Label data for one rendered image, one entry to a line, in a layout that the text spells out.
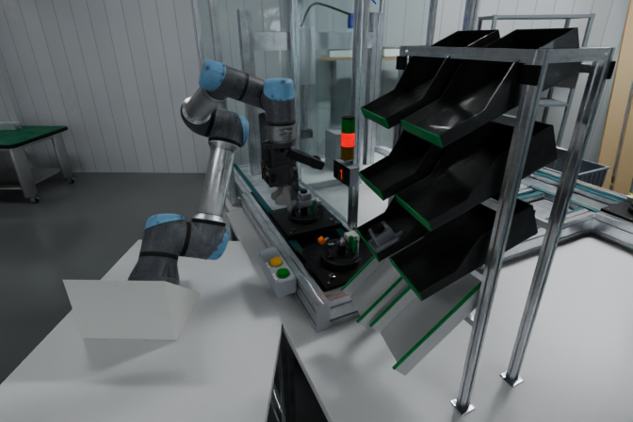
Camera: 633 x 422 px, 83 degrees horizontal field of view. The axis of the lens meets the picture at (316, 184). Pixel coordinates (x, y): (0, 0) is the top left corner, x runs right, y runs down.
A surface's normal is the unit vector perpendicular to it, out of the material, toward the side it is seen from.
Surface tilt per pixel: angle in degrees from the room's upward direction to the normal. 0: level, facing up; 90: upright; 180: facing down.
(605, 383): 0
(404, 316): 45
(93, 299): 90
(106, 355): 0
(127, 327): 90
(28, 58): 90
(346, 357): 0
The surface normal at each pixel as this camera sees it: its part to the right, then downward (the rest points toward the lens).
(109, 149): -0.04, 0.38
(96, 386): 0.00, -0.92
